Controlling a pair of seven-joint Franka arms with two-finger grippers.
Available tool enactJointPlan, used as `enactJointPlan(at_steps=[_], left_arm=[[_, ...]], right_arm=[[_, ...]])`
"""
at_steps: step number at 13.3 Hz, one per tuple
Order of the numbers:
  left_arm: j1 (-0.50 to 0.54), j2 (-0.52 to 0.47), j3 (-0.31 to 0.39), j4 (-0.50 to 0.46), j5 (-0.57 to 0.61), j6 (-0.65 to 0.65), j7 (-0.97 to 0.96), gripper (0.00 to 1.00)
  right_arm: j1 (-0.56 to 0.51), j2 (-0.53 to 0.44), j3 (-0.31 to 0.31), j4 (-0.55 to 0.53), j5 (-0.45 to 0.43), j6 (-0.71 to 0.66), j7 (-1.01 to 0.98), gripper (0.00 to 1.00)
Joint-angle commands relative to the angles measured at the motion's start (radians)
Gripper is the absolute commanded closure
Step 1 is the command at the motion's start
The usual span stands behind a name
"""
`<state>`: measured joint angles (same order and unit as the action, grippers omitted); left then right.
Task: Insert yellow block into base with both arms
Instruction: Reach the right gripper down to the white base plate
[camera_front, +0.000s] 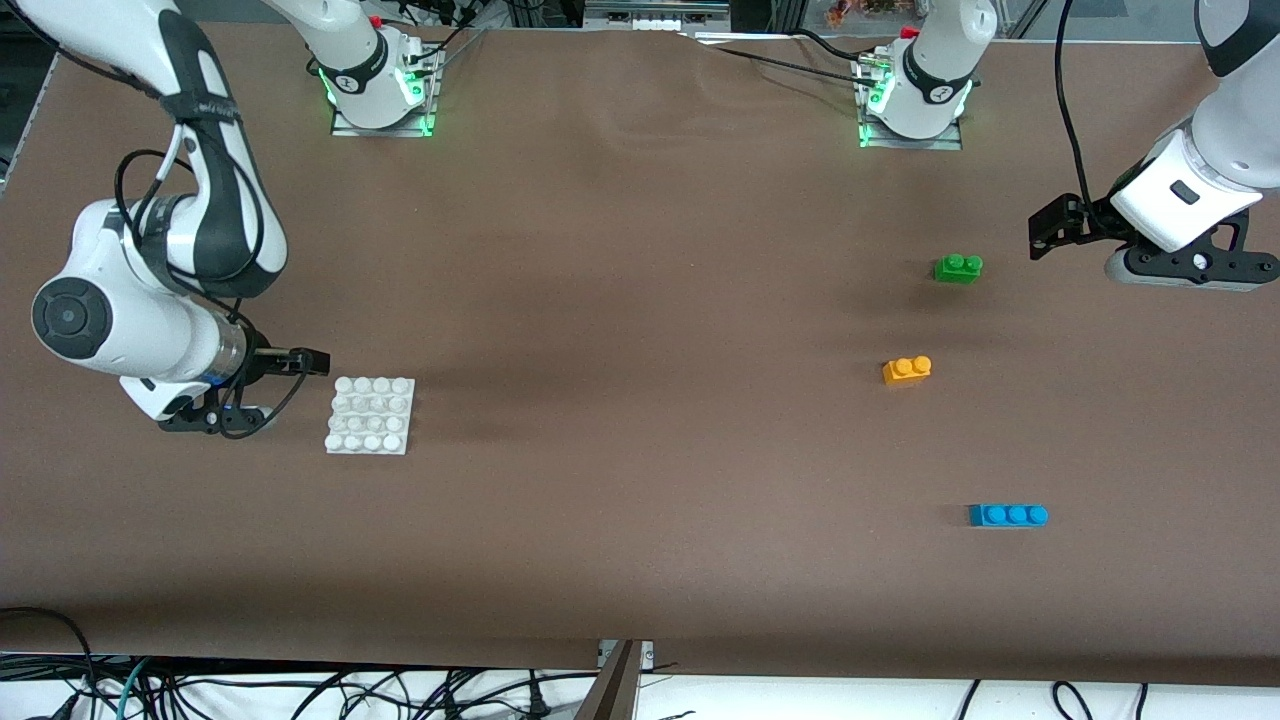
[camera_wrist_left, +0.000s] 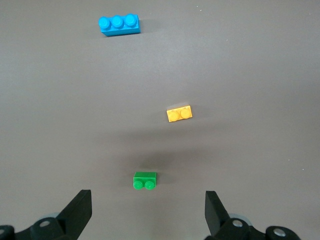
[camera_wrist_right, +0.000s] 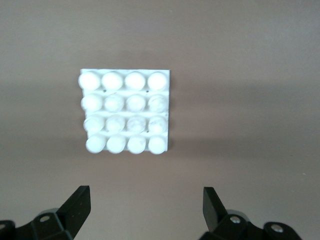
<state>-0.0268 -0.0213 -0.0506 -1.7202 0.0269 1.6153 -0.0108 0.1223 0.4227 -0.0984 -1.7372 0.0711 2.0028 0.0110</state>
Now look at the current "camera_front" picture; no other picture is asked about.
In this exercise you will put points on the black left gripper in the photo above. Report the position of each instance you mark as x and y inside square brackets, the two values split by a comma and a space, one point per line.
[1089, 216]

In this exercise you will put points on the silver metal bracket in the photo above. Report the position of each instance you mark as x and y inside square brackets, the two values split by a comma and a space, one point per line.
[648, 655]

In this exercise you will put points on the green two-stud block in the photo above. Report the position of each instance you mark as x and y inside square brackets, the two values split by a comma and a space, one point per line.
[957, 270]

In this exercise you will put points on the blue three-stud block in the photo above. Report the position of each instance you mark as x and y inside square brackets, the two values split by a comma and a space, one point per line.
[1005, 516]

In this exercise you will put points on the brown table cover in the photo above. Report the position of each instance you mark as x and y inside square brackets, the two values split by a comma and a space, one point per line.
[600, 520]

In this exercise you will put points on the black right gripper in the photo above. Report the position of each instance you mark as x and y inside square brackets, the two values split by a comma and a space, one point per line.
[262, 361]

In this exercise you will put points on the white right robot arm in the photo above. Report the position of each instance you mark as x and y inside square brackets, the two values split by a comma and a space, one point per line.
[110, 320]

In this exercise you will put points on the dark brown metal bar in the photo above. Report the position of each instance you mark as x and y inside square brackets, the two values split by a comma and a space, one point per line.
[612, 695]

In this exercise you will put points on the white studded base plate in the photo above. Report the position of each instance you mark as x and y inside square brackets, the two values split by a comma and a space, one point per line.
[370, 415]

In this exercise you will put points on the yellow two-stud block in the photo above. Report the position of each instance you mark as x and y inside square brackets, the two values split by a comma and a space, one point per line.
[905, 372]

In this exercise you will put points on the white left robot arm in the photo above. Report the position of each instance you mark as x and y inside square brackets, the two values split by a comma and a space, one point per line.
[940, 60]

